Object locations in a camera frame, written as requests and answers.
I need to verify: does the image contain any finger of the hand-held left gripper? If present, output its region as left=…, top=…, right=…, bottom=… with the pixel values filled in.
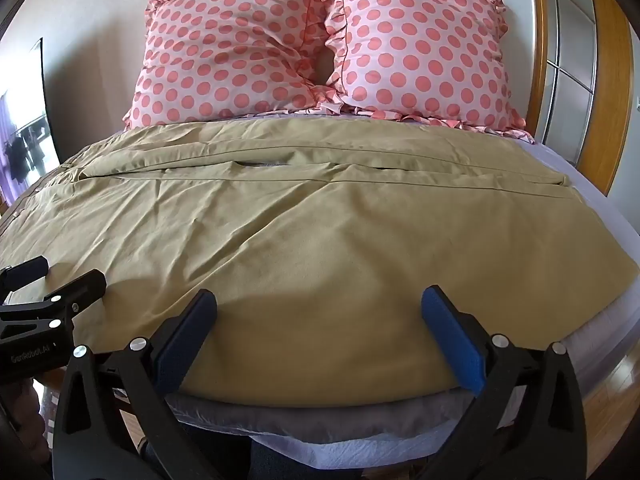
left=0, top=256, right=50, bottom=295
left=0, top=269, right=108, bottom=333

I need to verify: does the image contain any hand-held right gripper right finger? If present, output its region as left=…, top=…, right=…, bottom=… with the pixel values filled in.
left=421, top=285, right=586, bottom=480

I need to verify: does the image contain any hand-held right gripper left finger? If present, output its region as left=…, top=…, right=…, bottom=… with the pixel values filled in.
left=52, top=289, right=218, bottom=480

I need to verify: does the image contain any olive tan bed sheet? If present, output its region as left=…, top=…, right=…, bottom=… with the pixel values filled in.
left=0, top=118, right=640, bottom=408

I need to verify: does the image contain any grey cloth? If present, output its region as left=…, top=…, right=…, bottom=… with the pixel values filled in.
left=165, top=389, right=501, bottom=457

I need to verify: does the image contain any bed with lavender sheet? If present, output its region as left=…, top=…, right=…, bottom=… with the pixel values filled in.
left=0, top=110, right=640, bottom=480

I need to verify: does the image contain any pink polka dot pillow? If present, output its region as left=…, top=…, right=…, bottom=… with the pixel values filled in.
left=320, top=0, right=535, bottom=142
left=122, top=0, right=346, bottom=130

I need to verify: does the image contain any wooden framed glass door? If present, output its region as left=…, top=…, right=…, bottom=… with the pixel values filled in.
left=529, top=0, right=637, bottom=197

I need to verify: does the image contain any wall poster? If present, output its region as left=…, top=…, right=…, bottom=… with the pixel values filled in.
left=0, top=37, right=62, bottom=207

